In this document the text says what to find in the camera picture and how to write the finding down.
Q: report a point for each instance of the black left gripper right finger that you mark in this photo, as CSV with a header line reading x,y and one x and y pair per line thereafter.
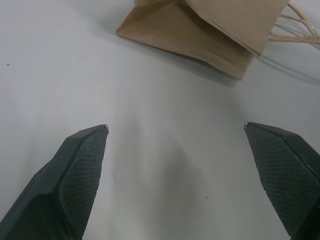
x,y
285,175

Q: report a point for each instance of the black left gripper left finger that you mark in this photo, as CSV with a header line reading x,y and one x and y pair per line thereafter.
x,y
75,180

